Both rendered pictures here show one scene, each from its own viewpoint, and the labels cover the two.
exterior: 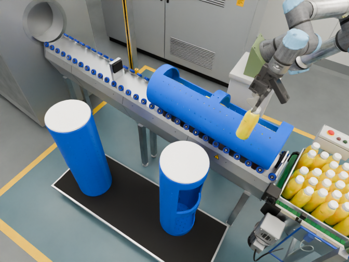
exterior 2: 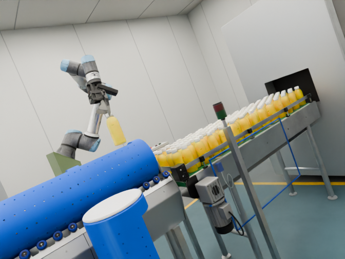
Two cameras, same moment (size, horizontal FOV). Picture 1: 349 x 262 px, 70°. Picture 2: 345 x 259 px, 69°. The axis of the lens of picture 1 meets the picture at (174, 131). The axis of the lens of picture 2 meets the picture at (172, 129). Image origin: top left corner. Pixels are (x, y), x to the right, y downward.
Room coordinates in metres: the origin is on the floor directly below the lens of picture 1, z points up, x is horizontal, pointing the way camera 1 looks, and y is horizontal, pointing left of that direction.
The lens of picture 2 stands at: (-0.04, 0.79, 1.33)
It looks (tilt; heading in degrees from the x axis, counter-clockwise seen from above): 4 degrees down; 294
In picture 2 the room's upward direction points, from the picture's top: 22 degrees counter-clockwise
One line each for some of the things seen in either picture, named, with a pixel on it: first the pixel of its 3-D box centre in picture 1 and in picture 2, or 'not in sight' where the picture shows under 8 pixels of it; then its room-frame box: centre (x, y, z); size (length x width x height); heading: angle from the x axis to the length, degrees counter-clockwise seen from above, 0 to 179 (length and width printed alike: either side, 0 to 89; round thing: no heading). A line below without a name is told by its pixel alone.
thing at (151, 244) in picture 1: (137, 208); not in sight; (0.86, 0.28, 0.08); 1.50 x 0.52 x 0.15; 62
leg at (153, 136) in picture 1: (153, 137); not in sight; (1.47, 0.20, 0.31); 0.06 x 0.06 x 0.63; 56
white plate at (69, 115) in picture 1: (68, 115); not in sight; (1.05, 0.68, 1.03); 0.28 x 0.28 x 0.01
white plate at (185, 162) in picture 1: (184, 160); (112, 204); (0.76, -0.07, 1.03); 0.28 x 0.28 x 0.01
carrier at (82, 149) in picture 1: (84, 154); not in sight; (1.05, 0.68, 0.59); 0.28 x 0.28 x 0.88
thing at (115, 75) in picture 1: (117, 69); not in sight; (1.57, 0.47, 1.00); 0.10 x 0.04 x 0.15; 146
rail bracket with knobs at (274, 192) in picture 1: (271, 194); (179, 172); (0.63, -0.55, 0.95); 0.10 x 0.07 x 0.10; 146
